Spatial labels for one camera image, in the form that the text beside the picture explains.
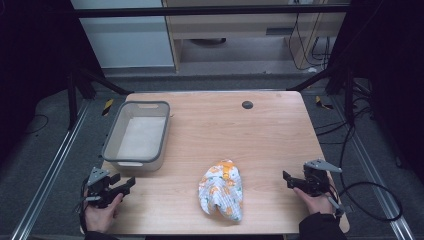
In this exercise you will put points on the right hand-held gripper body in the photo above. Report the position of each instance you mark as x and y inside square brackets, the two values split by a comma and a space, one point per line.
[316, 178]

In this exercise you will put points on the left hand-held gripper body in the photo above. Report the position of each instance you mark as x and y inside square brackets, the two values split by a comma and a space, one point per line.
[100, 193]

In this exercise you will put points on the grey plastic bin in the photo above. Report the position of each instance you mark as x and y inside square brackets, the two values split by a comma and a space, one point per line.
[141, 140]

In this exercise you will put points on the white orange patterned cloth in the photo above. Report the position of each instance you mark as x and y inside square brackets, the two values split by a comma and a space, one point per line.
[221, 191]

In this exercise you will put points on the person's left hand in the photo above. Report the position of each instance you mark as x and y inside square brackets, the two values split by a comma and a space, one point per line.
[100, 218]

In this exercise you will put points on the person's right hand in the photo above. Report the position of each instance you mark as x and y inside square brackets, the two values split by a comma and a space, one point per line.
[316, 204]

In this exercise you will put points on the yellow black tape marker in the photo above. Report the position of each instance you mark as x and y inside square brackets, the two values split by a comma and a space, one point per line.
[107, 107]
[322, 104]

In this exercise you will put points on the grey round table grommet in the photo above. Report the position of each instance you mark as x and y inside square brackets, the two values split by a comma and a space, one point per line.
[247, 105]

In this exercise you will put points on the black metal stand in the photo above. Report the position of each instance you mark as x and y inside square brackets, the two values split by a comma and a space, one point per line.
[349, 96]
[72, 100]

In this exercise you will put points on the white cabinet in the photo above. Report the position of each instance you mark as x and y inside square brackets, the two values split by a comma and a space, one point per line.
[126, 43]

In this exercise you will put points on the black curtain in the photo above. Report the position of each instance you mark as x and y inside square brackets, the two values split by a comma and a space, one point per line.
[396, 66]
[30, 60]

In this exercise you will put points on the light wooden desk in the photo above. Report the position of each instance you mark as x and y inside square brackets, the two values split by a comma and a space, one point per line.
[233, 26]

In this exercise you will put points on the aluminium floor rail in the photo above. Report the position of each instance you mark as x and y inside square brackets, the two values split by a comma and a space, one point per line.
[373, 170]
[50, 173]

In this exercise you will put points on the black horizontal frame bar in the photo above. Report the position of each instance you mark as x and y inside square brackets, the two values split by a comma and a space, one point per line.
[200, 11]

